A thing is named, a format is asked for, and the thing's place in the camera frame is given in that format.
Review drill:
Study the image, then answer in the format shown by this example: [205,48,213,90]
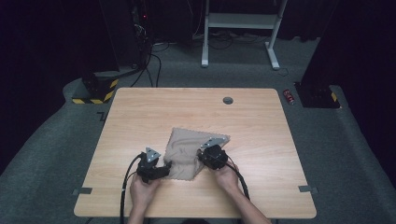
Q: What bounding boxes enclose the black yellow striped base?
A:
[71,69,120,105]

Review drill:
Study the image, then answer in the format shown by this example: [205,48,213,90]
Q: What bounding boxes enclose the person's right hand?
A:
[212,161,243,194]

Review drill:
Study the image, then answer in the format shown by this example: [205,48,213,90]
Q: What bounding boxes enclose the beige cloth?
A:
[163,126,232,182]

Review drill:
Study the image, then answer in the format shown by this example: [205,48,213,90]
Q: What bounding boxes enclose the person's left hand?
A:
[128,175,162,215]

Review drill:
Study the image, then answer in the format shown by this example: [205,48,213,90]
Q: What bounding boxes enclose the cables under white stand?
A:
[192,29,270,50]

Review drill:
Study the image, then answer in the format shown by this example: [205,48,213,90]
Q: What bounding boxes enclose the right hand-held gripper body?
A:
[197,136,228,171]

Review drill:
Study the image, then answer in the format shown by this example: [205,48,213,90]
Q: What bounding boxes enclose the grey tape piece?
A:
[297,185,319,194]
[72,187,93,196]

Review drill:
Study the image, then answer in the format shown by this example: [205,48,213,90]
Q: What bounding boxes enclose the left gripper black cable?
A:
[119,152,148,224]

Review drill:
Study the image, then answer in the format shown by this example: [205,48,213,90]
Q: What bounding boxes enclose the white metal stand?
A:
[200,0,289,71]

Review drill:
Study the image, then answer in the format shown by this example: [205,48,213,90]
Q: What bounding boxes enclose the black floor cables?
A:
[130,41,171,89]

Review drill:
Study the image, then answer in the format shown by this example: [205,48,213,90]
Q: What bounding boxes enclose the black base with yellow mark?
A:
[293,80,342,109]

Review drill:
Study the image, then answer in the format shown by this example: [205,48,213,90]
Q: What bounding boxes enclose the red can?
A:
[282,89,296,106]

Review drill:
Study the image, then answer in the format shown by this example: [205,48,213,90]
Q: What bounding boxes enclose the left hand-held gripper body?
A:
[136,147,163,184]

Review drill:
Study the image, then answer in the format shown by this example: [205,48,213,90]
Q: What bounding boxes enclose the dark equipment rack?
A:
[130,0,154,68]

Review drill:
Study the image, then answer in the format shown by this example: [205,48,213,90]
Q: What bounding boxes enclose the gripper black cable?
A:
[225,153,251,201]
[119,152,148,224]

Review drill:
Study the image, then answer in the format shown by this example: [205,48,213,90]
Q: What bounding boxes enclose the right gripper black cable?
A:
[225,153,251,201]

